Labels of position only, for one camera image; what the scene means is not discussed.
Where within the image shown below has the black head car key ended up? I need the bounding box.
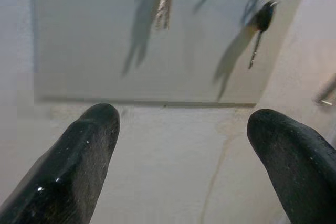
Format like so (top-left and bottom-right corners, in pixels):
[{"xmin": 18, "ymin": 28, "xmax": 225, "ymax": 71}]
[{"xmin": 248, "ymin": 0, "xmax": 279, "ymax": 70}]

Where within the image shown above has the white key holder board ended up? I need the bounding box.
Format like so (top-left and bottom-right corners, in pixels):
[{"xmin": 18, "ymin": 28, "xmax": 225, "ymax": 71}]
[{"xmin": 28, "ymin": 0, "xmax": 313, "ymax": 108}]

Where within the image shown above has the silver key bunch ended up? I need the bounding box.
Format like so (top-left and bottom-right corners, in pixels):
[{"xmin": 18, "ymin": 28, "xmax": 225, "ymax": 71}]
[{"xmin": 154, "ymin": 0, "xmax": 180, "ymax": 30}]

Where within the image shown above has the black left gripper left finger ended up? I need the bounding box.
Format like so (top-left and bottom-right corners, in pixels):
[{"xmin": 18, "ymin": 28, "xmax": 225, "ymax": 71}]
[{"xmin": 0, "ymin": 102, "xmax": 121, "ymax": 224}]

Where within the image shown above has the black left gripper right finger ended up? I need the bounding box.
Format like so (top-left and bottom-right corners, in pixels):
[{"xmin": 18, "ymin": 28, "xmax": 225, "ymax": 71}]
[{"xmin": 247, "ymin": 108, "xmax": 336, "ymax": 224}]

